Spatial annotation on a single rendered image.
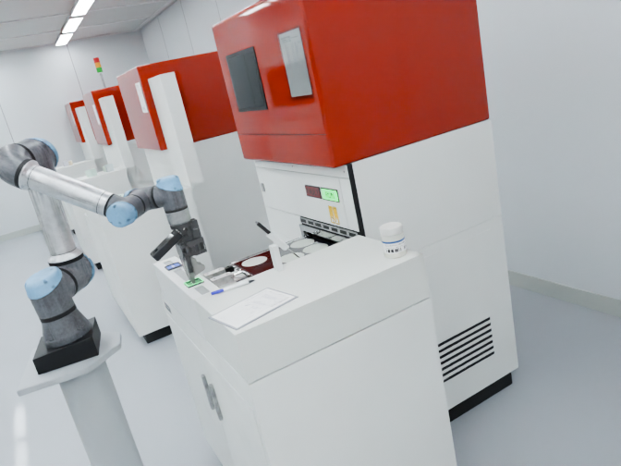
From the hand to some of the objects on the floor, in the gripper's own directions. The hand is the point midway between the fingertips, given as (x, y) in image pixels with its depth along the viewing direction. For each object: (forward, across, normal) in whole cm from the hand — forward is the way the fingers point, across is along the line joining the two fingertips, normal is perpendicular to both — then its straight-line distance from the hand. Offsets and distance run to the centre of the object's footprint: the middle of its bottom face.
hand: (190, 280), depth 181 cm
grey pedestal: (+97, +19, +51) cm, 112 cm away
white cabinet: (+98, -2, -26) cm, 101 cm away
